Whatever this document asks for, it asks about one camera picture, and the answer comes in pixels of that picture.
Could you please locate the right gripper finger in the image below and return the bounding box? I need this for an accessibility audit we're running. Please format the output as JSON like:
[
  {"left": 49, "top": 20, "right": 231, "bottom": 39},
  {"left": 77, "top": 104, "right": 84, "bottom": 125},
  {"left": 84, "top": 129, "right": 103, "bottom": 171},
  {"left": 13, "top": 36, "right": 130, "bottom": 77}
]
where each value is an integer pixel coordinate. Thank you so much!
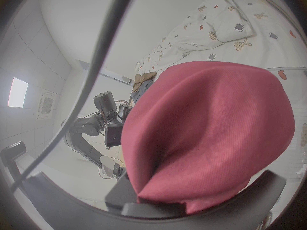
[{"left": 105, "top": 173, "right": 139, "bottom": 209}]

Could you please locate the red shirt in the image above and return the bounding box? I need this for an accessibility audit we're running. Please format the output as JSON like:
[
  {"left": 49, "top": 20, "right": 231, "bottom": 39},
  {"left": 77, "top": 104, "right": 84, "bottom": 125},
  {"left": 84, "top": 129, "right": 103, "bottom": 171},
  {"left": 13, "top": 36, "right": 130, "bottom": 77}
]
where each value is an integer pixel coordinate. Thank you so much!
[{"left": 121, "top": 61, "right": 295, "bottom": 215}]

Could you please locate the grey garment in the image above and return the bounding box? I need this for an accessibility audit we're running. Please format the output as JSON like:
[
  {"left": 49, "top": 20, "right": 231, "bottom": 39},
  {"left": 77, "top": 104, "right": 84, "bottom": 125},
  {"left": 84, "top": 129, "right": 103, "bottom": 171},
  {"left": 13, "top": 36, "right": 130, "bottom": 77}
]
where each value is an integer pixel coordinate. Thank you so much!
[{"left": 130, "top": 79, "right": 155, "bottom": 104}]

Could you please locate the white ceiling air vent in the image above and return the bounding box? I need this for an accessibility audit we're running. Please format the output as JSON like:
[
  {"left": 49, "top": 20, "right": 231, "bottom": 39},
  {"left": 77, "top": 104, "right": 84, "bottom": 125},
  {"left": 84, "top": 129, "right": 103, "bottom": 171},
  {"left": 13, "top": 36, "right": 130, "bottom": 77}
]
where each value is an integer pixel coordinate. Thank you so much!
[{"left": 35, "top": 91, "right": 57, "bottom": 120}]

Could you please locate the white ceiling light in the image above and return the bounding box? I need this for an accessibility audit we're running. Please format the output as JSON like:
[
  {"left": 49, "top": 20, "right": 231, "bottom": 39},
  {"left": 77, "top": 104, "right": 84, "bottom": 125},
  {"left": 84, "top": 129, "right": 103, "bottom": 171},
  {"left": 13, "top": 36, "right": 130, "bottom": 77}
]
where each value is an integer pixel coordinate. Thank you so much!
[{"left": 8, "top": 77, "right": 29, "bottom": 108}]

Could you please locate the white printed quilt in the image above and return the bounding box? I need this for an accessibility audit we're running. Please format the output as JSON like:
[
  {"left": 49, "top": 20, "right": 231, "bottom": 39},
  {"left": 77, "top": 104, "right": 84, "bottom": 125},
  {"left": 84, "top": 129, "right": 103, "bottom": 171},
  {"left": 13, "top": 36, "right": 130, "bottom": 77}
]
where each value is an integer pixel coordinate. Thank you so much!
[{"left": 134, "top": 0, "right": 254, "bottom": 73}]

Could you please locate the bed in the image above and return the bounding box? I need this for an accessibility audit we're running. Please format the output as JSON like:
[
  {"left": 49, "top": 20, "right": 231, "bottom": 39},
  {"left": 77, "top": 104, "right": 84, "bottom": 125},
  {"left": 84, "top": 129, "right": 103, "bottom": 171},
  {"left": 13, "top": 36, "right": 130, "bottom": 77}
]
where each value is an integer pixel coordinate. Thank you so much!
[{"left": 130, "top": 0, "right": 307, "bottom": 186}]

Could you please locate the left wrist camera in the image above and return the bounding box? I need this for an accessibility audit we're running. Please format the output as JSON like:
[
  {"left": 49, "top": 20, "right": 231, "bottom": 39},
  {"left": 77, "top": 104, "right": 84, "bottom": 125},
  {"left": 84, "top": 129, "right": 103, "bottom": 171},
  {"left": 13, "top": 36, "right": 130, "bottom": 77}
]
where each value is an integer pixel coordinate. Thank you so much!
[{"left": 104, "top": 125, "right": 123, "bottom": 148}]

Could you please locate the black cable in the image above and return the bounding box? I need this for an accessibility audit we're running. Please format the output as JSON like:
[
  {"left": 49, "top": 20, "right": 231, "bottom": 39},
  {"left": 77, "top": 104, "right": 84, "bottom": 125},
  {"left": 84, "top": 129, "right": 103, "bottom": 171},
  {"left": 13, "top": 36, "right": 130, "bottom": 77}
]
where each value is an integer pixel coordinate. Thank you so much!
[{"left": 9, "top": 0, "right": 142, "bottom": 191}]

